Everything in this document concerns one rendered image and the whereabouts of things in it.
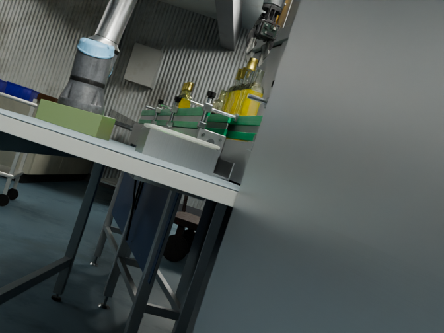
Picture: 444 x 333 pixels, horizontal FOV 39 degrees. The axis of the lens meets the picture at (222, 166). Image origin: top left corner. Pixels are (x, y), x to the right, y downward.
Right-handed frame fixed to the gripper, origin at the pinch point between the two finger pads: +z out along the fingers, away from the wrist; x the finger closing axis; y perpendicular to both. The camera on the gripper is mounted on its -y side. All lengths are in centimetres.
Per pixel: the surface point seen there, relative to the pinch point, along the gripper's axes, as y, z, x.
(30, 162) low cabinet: -440, 96, -78
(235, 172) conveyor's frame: 41, 40, -5
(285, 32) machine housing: -16.5, -18.0, 12.8
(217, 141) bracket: 19.1, 32.3, -7.9
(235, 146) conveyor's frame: 32.7, 32.5, -5.3
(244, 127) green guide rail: 28.8, 25.8, -3.2
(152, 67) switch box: -667, -64, 32
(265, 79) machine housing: -28.8, -0.2, 14.8
